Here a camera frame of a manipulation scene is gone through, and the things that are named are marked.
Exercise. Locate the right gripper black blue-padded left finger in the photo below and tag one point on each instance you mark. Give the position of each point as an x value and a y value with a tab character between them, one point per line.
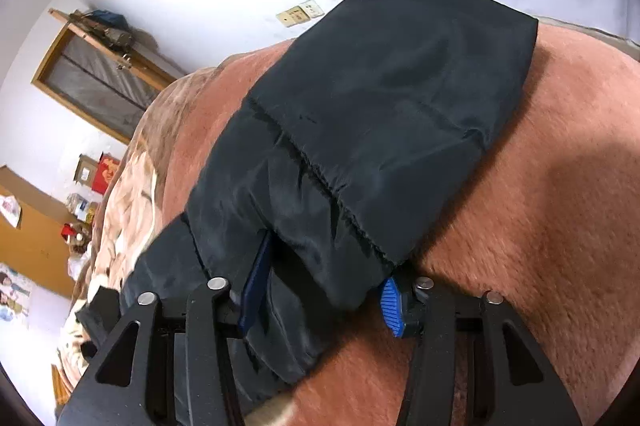
130	378

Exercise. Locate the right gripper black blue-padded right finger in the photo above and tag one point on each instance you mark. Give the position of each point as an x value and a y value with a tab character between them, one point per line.
509	379

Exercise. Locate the black puffer jacket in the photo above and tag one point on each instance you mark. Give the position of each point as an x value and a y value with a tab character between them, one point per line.
337	163

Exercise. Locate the brown cartoon plush blanket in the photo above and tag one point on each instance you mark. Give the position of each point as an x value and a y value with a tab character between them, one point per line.
551	219

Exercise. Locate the santa hat plush toy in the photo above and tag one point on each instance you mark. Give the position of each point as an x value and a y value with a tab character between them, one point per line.
77	237

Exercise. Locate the clear plastic snack jar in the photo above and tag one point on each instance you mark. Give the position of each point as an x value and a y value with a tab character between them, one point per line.
81	208

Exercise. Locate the yellow wooden wardrobe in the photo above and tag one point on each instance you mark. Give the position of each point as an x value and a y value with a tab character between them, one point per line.
35	248

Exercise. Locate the red gift box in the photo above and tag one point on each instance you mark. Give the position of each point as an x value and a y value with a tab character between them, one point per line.
105	173

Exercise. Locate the brown cardboard box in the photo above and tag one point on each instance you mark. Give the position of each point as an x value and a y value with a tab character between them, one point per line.
86	170

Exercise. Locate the white plastic bag on wardrobe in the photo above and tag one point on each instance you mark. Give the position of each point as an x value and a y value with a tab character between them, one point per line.
11	210

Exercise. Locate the wooden framed door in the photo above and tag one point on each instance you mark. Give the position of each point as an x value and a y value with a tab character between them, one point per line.
95	71

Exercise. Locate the cartoon couple wall sticker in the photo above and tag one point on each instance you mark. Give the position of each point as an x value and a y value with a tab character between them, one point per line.
16	294

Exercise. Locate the beige wall switch plate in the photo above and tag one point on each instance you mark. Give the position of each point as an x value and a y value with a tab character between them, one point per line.
293	16

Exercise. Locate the white wall socket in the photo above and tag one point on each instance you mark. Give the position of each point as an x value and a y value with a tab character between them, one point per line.
311	9

